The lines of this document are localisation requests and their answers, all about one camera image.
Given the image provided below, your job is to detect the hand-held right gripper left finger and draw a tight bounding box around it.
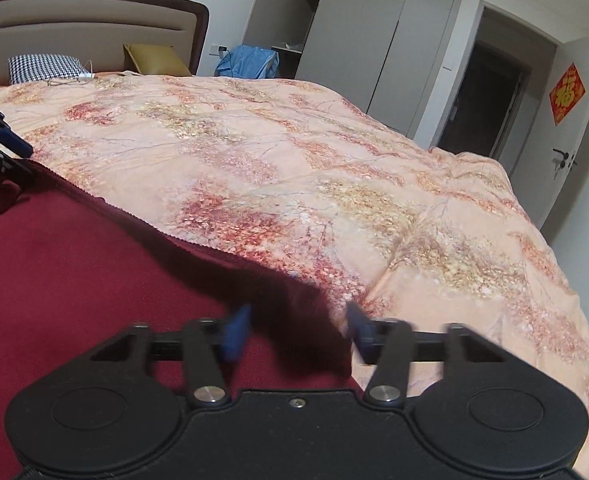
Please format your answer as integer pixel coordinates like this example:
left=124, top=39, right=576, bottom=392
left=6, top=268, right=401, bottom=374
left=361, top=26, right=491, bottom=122
left=89, top=303, right=253, bottom=407

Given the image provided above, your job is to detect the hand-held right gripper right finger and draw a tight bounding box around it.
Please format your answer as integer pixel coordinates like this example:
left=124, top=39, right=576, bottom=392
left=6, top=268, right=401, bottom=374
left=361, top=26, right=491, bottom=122
left=346, top=301, right=511, bottom=407

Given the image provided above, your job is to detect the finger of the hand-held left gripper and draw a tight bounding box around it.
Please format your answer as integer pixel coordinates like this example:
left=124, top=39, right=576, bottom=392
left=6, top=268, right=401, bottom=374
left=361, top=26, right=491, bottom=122
left=0, top=132, right=36, bottom=184
left=0, top=92, right=34, bottom=157

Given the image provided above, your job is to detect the dark red sweater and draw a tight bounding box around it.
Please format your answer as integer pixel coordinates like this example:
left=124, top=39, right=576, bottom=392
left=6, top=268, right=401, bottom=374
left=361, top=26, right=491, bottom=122
left=0, top=159, right=364, bottom=480

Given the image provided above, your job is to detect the houndstooth pillow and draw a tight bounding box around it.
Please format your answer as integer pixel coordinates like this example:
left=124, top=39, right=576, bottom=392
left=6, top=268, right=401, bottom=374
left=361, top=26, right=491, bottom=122
left=7, top=53, right=93, bottom=85

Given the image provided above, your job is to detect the beige padded bed headboard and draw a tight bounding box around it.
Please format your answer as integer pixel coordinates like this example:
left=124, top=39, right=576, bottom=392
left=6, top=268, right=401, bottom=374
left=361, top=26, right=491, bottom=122
left=0, top=0, right=210, bottom=92

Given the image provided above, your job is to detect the olive yellow pillow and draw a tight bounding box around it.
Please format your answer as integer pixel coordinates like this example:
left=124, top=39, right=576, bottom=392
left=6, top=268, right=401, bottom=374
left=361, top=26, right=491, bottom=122
left=123, top=43, right=194, bottom=77

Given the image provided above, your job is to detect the floral peach blanket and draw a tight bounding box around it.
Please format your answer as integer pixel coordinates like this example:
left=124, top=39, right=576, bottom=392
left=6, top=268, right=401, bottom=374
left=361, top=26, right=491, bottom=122
left=0, top=72, right=589, bottom=480

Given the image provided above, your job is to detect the white room door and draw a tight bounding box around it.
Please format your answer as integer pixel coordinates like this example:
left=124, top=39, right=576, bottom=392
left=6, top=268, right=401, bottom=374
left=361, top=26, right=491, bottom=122
left=536, top=24, right=589, bottom=235

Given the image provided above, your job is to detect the blue clothing pile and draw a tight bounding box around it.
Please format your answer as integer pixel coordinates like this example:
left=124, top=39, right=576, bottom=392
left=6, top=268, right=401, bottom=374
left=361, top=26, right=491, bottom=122
left=214, top=44, right=280, bottom=80

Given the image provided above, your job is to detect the open grey wardrobe door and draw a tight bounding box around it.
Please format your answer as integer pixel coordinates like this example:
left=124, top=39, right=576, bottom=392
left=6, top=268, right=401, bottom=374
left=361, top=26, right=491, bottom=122
left=242, top=0, right=295, bottom=49

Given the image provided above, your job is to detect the grey built-in wardrobe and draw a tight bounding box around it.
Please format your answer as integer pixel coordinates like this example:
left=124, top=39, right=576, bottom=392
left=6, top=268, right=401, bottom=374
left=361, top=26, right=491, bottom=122
left=242, top=0, right=468, bottom=137

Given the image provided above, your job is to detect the red diamond door decoration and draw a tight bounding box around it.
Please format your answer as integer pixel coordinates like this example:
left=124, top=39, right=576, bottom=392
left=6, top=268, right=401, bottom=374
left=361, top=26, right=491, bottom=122
left=549, top=62, right=586, bottom=126

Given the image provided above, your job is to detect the white charger cable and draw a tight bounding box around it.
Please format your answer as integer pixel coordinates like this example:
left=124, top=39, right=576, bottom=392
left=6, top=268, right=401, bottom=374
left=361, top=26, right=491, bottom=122
left=47, top=59, right=98, bottom=87

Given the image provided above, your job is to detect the black door handle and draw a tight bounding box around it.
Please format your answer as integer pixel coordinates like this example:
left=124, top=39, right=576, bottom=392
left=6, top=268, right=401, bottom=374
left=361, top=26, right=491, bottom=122
left=551, top=148, right=579, bottom=174

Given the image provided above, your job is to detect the white door frame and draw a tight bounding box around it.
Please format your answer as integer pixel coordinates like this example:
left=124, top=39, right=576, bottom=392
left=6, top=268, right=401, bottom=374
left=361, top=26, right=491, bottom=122
left=429, top=0, right=561, bottom=162

